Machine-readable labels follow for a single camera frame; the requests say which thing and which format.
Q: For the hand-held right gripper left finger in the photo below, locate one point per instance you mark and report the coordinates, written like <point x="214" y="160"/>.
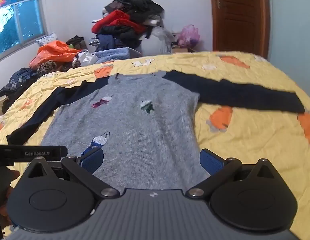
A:
<point x="93" y="160"/>

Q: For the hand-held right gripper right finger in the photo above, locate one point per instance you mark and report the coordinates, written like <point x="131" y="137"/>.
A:
<point x="209" y="162"/>

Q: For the grey sweater with navy sleeves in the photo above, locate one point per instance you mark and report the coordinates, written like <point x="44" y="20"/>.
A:
<point x="145" y="135"/>

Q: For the pile of dark clothes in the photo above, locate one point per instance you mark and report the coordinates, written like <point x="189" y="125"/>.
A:
<point x="137" y="7"/>

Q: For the person's left hand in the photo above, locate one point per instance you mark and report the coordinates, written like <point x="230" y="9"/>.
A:
<point x="13" y="176"/>

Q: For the yellow carrot print quilt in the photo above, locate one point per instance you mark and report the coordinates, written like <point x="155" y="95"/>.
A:
<point x="257" y="135"/>

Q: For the dark blue floral cloth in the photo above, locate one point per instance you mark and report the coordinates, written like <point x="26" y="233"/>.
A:
<point x="17" y="80"/>

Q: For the leopard print cloth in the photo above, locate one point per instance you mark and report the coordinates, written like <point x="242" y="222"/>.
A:
<point x="46" y="68"/>

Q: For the silver crumpled bag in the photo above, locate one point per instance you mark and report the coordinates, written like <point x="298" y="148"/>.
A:
<point x="85" y="58"/>

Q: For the orange plastic bag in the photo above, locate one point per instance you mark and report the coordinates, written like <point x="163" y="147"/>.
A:
<point x="55" y="52"/>

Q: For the light blue towel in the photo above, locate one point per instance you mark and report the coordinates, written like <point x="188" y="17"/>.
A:
<point x="112" y="55"/>

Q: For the white blue patterned cloth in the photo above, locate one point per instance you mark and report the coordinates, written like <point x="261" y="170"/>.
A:
<point x="46" y="40"/>

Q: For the dark brown garment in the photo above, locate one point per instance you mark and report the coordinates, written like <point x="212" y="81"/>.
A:
<point x="76" y="42"/>

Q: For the navy blue garment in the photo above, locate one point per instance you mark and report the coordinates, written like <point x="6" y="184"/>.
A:
<point x="107" y="41"/>

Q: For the window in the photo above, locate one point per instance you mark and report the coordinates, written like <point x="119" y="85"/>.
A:
<point x="17" y="27"/>

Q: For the pink plastic bag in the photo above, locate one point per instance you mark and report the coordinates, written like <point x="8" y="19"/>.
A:
<point x="188" y="36"/>

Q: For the clear plastic bag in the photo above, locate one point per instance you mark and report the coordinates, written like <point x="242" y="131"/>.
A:
<point x="157" y="40"/>

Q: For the red garment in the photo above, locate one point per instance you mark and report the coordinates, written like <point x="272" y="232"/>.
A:
<point x="115" y="20"/>

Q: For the brown wooden door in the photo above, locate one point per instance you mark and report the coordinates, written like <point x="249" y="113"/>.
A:
<point x="238" y="17"/>

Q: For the frosted glass sliding door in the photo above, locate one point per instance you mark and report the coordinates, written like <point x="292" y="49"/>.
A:
<point x="292" y="17"/>

